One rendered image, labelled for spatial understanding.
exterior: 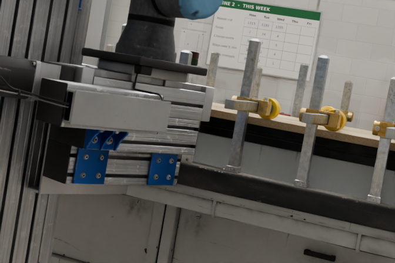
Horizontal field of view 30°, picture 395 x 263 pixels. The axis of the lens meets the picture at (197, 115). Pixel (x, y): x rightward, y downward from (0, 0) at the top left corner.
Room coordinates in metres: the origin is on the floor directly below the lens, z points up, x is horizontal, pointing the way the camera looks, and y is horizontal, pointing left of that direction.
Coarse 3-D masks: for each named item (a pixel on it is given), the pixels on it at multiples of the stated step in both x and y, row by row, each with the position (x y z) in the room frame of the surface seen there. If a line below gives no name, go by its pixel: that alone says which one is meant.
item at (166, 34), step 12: (132, 24) 1.77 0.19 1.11; (144, 24) 1.76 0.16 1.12; (156, 24) 1.76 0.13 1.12; (168, 24) 1.78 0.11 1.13; (120, 36) 1.79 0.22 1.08; (132, 36) 1.76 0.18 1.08; (144, 36) 1.75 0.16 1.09; (156, 36) 1.76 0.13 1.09; (168, 36) 1.78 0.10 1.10; (120, 48) 1.77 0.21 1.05; (132, 48) 1.75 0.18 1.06; (144, 48) 1.74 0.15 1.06; (156, 48) 1.75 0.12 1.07; (168, 48) 1.77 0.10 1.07; (168, 60) 1.77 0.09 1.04
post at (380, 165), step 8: (392, 80) 2.43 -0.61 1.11; (392, 88) 2.43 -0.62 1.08; (392, 96) 2.43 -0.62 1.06; (392, 104) 2.43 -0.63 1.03; (384, 112) 2.43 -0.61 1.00; (392, 112) 2.42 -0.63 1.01; (384, 120) 2.43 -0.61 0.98; (392, 120) 2.42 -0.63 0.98; (384, 144) 2.43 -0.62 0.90; (384, 152) 2.42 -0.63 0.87; (376, 160) 2.43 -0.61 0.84; (384, 160) 2.42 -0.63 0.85; (376, 168) 2.43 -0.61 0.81; (384, 168) 2.42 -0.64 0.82; (376, 176) 2.43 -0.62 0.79; (376, 184) 2.43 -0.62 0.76; (376, 192) 2.43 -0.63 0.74
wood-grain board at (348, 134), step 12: (216, 108) 2.98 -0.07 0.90; (252, 120) 2.75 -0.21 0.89; (264, 120) 2.74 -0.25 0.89; (276, 120) 2.78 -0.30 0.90; (288, 120) 2.96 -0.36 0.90; (300, 132) 2.69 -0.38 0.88; (324, 132) 2.66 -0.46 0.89; (336, 132) 2.65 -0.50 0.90; (348, 132) 2.81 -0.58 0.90; (360, 132) 3.02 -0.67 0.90; (360, 144) 2.62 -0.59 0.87; (372, 144) 2.60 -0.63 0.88
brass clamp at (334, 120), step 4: (304, 108) 2.53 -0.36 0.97; (300, 112) 2.52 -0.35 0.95; (304, 112) 2.52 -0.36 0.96; (308, 112) 2.51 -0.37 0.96; (312, 112) 2.50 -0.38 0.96; (316, 112) 2.50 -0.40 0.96; (320, 112) 2.50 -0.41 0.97; (324, 112) 2.49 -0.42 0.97; (328, 112) 2.49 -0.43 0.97; (300, 116) 2.52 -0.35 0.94; (332, 116) 2.48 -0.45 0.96; (336, 116) 2.48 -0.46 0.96; (340, 116) 2.50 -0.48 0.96; (300, 120) 2.53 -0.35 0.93; (328, 120) 2.48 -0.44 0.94; (332, 120) 2.48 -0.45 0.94; (336, 120) 2.48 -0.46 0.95; (340, 120) 2.52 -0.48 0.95; (316, 124) 2.50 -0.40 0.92; (320, 124) 2.49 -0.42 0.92; (324, 124) 2.49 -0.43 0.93; (328, 124) 2.48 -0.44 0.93; (332, 124) 2.48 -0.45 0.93; (336, 124) 2.48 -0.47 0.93; (336, 128) 2.48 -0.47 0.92
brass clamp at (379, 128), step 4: (376, 120) 2.45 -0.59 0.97; (376, 124) 2.43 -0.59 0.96; (380, 124) 2.43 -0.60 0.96; (384, 124) 2.42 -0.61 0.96; (388, 124) 2.42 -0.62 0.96; (392, 124) 2.41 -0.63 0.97; (376, 128) 2.43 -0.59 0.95; (380, 128) 2.43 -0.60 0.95; (384, 128) 2.42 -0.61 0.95; (372, 132) 2.44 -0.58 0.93; (376, 132) 2.43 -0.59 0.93; (380, 132) 2.43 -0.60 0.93; (384, 132) 2.42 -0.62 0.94; (380, 136) 2.43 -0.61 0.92; (384, 136) 2.42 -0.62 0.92
